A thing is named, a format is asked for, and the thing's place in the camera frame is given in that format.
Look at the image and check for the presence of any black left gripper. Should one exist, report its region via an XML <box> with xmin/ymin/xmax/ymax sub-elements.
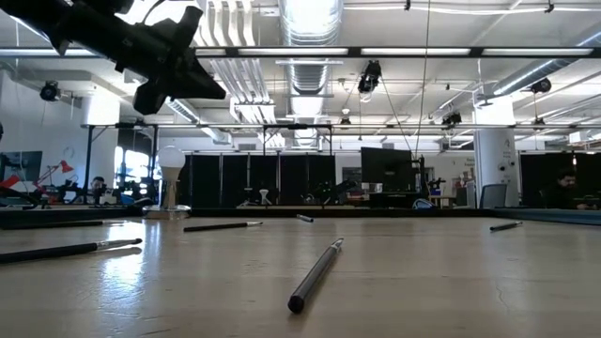
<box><xmin>49</xmin><ymin>0</ymin><xmax>227</xmax><ymax>100</ymax></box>

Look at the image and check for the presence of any white light bulb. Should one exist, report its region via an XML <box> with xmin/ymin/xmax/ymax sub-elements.
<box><xmin>156</xmin><ymin>145</ymin><xmax>187</xmax><ymax>210</ymax></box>

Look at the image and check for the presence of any clear bulb holder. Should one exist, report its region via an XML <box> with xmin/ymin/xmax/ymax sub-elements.
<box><xmin>142</xmin><ymin>204</ymin><xmax>193</xmax><ymax>221</ymax></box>

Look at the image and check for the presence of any black ceiling spotlight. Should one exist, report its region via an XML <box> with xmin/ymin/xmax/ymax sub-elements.
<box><xmin>530</xmin><ymin>76</ymin><xmax>553</xmax><ymax>95</ymax></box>
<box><xmin>39</xmin><ymin>80</ymin><xmax>63</xmax><ymax>102</ymax></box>
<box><xmin>440</xmin><ymin>111</ymin><xmax>464</xmax><ymax>128</ymax></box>

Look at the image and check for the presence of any red desk lamp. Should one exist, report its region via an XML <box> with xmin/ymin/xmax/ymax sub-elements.
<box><xmin>33</xmin><ymin>159</ymin><xmax>75</xmax><ymax>198</ymax></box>

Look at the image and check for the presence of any large black monitor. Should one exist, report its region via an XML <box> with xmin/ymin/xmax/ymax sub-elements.
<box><xmin>360</xmin><ymin>146</ymin><xmax>415</xmax><ymax>194</ymax></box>

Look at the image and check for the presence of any grey office chair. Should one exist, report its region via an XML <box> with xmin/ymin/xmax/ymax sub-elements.
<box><xmin>477</xmin><ymin>182</ymin><xmax>509</xmax><ymax>210</ymax></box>

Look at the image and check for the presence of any black partition panel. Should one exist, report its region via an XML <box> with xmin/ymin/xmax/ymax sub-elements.
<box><xmin>519</xmin><ymin>151</ymin><xmax>601</xmax><ymax>210</ymax></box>

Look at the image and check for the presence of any seated person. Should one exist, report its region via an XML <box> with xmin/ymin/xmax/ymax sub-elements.
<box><xmin>539</xmin><ymin>166</ymin><xmax>600</xmax><ymax>211</ymax></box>

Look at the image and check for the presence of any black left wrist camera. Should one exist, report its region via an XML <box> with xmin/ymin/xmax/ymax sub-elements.
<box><xmin>131</xmin><ymin>77</ymin><xmax>166</xmax><ymax>116</ymax></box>

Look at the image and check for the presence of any black partition wall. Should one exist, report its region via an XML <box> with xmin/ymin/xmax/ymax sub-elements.
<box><xmin>180</xmin><ymin>153</ymin><xmax>337</xmax><ymax>209</ymax></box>

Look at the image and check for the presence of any silver ventilation duct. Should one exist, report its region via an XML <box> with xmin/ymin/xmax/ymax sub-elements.
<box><xmin>490</xmin><ymin>27</ymin><xmax>601</xmax><ymax>98</ymax></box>
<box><xmin>276</xmin><ymin>0</ymin><xmax>345</xmax><ymax>149</ymax></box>

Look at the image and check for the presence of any background black metal frame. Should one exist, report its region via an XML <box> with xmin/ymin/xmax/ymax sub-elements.
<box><xmin>82</xmin><ymin>121</ymin><xmax>601</xmax><ymax>207</ymax></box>

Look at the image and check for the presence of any black hanging overhead camera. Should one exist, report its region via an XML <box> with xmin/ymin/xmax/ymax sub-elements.
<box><xmin>356</xmin><ymin>59</ymin><xmax>383</xmax><ymax>95</ymax></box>

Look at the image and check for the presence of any colourful wall poster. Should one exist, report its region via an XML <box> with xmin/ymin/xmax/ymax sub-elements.
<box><xmin>0</xmin><ymin>150</ymin><xmax>43</xmax><ymax>189</ymax></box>

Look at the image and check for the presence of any black table frame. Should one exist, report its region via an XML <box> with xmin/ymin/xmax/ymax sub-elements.
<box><xmin>0</xmin><ymin>205</ymin><xmax>601</xmax><ymax>230</ymax></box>

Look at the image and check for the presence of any black overhead frame beam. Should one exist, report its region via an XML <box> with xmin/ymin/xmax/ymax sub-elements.
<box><xmin>0</xmin><ymin>45</ymin><xmax>601</xmax><ymax>60</ymax></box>

